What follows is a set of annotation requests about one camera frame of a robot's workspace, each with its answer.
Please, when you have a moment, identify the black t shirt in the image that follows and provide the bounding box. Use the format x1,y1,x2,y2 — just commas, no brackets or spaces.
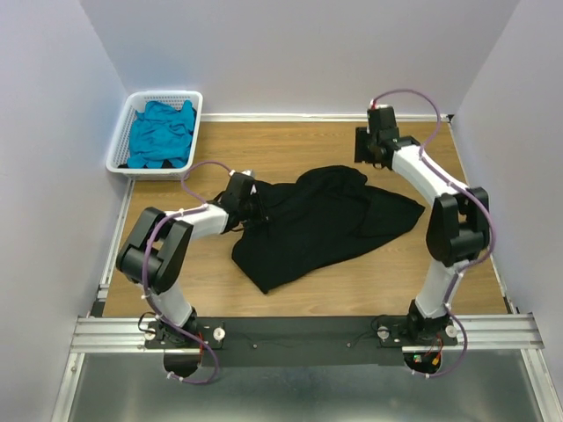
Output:
231,165,425,294

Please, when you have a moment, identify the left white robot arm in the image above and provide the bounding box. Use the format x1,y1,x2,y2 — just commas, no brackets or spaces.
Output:
115,170,267,347

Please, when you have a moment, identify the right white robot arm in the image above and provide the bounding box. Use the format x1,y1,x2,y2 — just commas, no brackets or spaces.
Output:
355,105,491,345

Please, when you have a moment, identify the blue t shirt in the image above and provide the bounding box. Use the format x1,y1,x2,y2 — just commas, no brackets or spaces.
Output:
127,100,196,170

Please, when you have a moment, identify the white plastic basket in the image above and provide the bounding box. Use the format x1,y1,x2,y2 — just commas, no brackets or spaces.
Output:
106,90,203,180

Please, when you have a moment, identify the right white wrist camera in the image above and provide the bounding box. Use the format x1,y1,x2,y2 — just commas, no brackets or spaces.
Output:
369,98,389,110

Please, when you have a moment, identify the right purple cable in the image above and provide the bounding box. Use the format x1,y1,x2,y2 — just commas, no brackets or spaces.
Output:
371,89,498,309

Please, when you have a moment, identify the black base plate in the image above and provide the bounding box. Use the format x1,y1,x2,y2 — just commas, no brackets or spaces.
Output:
142,315,458,373

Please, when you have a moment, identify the aluminium rail frame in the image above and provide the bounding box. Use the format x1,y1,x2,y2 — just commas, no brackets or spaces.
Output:
50,178,563,422

